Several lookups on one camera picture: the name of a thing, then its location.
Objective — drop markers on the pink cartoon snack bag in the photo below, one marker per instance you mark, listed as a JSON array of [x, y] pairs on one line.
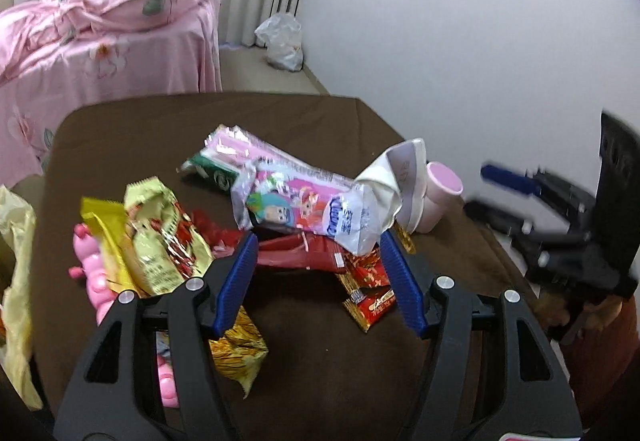
[[279, 191]]

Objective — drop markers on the green white milk bag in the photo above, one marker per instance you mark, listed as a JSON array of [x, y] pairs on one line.
[[204, 171]]

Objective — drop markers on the red sleeve forearm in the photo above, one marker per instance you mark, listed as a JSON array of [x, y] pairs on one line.
[[597, 360]]

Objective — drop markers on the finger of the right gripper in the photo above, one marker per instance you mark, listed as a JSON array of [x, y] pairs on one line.
[[516, 226], [517, 182]]

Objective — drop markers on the white lilac bunny bag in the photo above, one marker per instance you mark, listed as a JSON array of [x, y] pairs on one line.
[[397, 179]]

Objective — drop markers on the pink cylindrical cup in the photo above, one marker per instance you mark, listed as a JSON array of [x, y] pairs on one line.
[[443, 188]]

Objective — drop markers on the white plastic bag on floor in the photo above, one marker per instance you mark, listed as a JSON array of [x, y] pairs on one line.
[[282, 35]]

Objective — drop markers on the yellow gold noodle wrapper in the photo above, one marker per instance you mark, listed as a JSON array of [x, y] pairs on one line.
[[164, 245]]

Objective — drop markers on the dark red wrapper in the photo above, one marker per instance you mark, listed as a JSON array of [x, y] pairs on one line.
[[300, 251]]

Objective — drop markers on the red gold snack wrapper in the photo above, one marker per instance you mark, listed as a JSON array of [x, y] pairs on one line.
[[369, 295]]

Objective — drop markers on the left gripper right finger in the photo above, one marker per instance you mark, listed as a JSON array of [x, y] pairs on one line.
[[411, 280]]

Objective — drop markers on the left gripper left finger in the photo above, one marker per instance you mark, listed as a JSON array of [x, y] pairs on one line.
[[230, 280]]

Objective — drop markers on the person's right hand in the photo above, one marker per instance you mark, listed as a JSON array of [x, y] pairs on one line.
[[559, 318]]

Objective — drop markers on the pink bed with duvet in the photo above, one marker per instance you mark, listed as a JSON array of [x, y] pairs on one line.
[[61, 55]]

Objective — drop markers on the pink caterpillar toy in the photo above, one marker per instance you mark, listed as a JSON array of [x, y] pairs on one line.
[[122, 360]]

